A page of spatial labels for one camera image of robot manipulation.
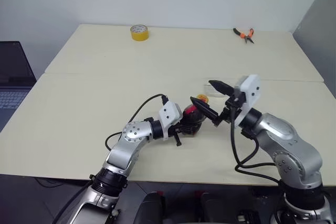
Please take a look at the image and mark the dark laptop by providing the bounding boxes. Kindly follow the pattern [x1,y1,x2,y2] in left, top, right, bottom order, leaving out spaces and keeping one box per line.
[0,41,38,133]

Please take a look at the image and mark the plastic bottle with dark drink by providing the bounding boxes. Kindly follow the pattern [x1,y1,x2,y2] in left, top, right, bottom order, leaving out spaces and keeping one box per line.
[181,93,211,137]

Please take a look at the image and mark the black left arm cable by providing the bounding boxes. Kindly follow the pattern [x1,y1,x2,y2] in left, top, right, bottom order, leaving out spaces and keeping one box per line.
[104,93,169,152]

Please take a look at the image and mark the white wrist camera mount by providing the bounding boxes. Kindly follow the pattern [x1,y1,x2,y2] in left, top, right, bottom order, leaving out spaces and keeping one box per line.
[158,101,184,141]
[233,74,261,128]

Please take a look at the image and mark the black cable under table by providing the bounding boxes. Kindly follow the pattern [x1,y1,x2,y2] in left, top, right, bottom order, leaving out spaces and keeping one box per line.
[36,177,89,188]

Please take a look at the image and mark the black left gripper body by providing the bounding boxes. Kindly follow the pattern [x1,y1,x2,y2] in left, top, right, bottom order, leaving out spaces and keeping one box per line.
[169,120,185,148]

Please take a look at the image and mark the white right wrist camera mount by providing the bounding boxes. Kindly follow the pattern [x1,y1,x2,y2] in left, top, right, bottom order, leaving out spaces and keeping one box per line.
[233,74,261,128]

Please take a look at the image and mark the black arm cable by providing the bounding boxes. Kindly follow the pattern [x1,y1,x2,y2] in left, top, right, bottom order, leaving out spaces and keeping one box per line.
[229,104,283,184]
[104,93,169,152]

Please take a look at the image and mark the dark rounded shape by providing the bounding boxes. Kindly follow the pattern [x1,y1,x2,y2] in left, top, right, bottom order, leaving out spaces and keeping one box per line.
[194,189,232,224]
[135,190,167,224]

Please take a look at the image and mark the clear wine glass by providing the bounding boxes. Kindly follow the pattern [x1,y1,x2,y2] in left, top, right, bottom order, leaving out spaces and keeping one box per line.
[202,77,232,101]

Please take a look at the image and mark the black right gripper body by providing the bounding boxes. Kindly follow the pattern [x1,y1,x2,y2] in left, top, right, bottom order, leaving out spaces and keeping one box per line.
[213,88,246,128]

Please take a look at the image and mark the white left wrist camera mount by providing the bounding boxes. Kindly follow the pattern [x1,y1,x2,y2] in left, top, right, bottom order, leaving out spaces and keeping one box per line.
[158,101,184,141]

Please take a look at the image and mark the orange and black pliers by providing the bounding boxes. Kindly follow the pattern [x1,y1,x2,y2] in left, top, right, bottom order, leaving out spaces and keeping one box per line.
[233,27,255,45]

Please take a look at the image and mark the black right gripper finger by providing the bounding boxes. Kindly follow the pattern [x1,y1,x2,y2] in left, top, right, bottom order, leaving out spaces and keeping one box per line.
[190,97,219,121]
[208,79,237,100]

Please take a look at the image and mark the yellow tape roll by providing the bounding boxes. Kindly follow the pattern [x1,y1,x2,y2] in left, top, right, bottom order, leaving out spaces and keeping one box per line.
[130,24,150,42]

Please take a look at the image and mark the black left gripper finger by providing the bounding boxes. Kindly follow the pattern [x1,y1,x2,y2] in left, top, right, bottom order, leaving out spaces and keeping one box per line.
[181,125,202,137]

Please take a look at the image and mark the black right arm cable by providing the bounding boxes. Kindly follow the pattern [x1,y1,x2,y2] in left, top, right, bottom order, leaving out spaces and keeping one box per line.
[229,104,283,184]

